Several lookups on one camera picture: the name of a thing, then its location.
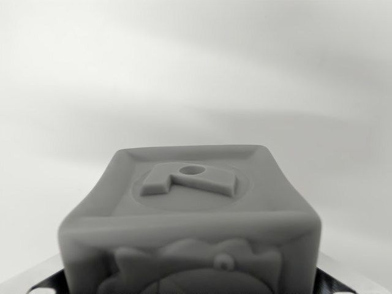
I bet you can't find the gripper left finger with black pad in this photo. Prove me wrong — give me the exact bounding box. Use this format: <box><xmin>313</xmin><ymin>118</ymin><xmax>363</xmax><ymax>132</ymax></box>
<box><xmin>0</xmin><ymin>253</ymin><xmax>67</xmax><ymax>294</ymax></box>

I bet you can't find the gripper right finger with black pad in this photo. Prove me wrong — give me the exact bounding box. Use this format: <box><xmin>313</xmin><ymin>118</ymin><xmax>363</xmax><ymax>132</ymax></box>
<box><xmin>314</xmin><ymin>251</ymin><xmax>392</xmax><ymax>294</ymax></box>

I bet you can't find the grey embossed cube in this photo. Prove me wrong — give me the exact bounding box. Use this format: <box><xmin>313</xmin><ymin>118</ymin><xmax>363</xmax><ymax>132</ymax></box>
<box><xmin>56</xmin><ymin>143</ymin><xmax>323</xmax><ymax>294</ymax></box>

